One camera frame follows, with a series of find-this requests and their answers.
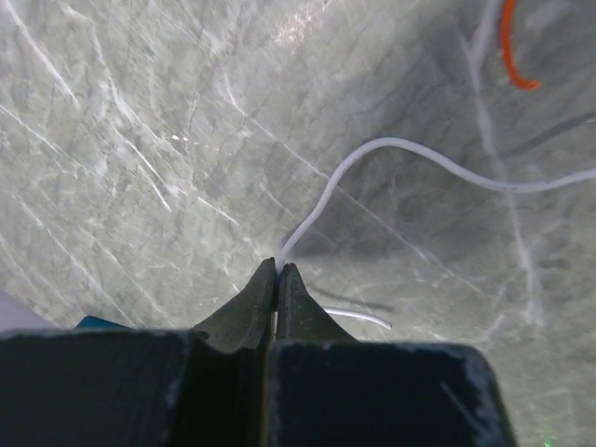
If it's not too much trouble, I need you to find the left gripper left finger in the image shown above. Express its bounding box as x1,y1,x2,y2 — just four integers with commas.
1,259,276,446

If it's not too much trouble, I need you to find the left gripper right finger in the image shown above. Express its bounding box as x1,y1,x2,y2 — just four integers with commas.
266,264,516,446

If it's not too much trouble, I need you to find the white cable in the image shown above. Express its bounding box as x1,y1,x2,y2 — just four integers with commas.
278,136,596,330

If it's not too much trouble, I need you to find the red orange cable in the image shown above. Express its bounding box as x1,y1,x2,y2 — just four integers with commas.
498,0,541,91

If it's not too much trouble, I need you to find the blue toy brick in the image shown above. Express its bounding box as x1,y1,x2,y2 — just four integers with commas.
74,316,129,331

